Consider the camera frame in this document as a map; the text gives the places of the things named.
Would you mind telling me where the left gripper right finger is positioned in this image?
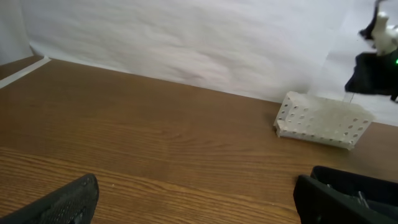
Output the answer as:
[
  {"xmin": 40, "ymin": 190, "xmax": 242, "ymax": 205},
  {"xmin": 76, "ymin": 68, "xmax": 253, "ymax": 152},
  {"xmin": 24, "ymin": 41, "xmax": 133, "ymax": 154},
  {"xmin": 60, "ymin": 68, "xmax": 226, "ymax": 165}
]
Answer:
[{"xmin": 292, "ymin": 174, "xmax": 398, "ymax": 224}]

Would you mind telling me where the clear test tube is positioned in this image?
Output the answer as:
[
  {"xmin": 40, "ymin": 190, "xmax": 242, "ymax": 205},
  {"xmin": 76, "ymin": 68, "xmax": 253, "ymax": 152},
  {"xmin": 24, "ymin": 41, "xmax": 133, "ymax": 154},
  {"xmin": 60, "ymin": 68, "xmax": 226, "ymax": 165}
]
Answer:
[
  {"xmin": 343, "ymin": 91, "xmax": 356, "ymax": 105},
  {"xmin": 356, "ymin": 190, "xmax": 371, "ymax": 208}
]

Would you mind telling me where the white test tube rack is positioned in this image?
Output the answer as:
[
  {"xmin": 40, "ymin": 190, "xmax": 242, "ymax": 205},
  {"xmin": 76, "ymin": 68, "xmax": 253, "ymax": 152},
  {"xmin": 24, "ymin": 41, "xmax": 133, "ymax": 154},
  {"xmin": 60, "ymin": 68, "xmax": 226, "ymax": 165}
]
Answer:
[{"xmin": 273, "ymin": 90, "xmax": 376, "ymax": 151}]

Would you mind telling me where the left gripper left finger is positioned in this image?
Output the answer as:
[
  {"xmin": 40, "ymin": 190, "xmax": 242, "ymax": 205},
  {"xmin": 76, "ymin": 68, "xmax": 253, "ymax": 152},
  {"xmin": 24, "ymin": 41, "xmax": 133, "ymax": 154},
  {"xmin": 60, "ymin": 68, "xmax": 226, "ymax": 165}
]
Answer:
[{"xmin": 0, "ymin": 173, "xmax": 101, "ymax": 224}]

